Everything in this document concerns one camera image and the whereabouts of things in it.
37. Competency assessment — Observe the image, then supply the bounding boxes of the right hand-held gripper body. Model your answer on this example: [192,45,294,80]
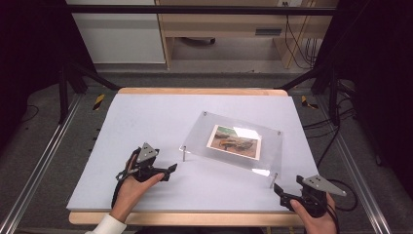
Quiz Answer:
[293,175,348,218]

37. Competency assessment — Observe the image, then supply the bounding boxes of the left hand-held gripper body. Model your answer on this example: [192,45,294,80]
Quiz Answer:
[116,141,165,183]

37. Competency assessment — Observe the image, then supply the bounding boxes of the clear acrylic photo frame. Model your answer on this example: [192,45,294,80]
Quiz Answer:
[178,110,284,178]

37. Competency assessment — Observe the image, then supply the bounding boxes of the person's right hand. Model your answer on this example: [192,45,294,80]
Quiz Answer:
[289,192,339,234]

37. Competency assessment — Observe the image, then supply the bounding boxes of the person's left hand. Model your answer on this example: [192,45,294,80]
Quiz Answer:
[109,155,166,224]

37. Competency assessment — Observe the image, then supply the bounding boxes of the printed photo card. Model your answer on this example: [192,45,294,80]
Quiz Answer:
[206,124,263,162]

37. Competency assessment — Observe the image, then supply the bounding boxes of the yellow clamp left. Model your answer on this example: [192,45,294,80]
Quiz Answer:
[93,93,106,112]

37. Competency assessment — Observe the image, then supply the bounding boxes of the yellow clamp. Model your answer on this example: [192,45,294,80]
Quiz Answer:
[93,93,106,112]
[300,95,319,110]

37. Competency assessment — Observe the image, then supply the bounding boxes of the yellow clamp right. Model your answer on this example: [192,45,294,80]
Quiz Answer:
[300,95,319,110]

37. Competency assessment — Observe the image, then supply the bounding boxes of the black stand legs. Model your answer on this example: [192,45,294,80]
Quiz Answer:
[275,63,343,127]
[57,60,122,125]

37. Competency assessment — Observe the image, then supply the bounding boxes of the white cabinet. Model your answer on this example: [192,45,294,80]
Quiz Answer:
[65,0,167,65]

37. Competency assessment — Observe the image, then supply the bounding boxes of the black curtain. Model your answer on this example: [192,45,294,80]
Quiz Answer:
[319,0,413,191]
[0,0,96,152]

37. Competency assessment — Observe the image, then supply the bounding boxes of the light wooden desk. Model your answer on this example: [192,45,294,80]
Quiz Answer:
[155,0,339,70]

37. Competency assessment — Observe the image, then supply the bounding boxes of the grey power strip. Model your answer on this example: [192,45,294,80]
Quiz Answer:
[254,27,283,37]

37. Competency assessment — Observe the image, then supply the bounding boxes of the aluminium rail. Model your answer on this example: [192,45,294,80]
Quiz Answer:
[315,95,394,234]
[0,93,83,234]

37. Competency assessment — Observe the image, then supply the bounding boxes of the black gripper wrist cable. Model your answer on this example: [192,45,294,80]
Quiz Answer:
[110,176,126,210]

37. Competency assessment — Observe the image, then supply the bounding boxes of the thin black floor cable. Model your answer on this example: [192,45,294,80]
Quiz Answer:
[19,103,41,125]

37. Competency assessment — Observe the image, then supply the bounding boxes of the black hanging cables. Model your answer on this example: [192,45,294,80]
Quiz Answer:
[282,1,319,70]

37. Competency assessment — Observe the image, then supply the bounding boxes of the black horizontal frame bar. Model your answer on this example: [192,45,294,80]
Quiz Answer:
[63,4,337,17]

